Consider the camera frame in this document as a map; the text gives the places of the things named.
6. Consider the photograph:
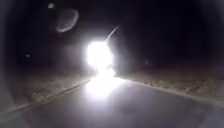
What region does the grey asphalt road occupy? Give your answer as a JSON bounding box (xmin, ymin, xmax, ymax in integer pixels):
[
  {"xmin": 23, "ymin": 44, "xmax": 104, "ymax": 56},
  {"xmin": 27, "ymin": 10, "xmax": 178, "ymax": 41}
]
[{"xmin": 0, "ymin": 77, "xmax": 224, "ymax": 128}]

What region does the dry grass verge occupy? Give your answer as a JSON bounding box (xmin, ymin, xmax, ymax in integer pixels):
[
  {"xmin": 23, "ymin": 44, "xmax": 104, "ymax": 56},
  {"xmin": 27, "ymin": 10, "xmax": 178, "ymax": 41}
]
[
  {"xmin": 122, "ymin": 68, "xmax": 224, "ymax": 101},
  {"xmin": 0, "ymin": 70, "xmax": 92, "ymax": 113}
]

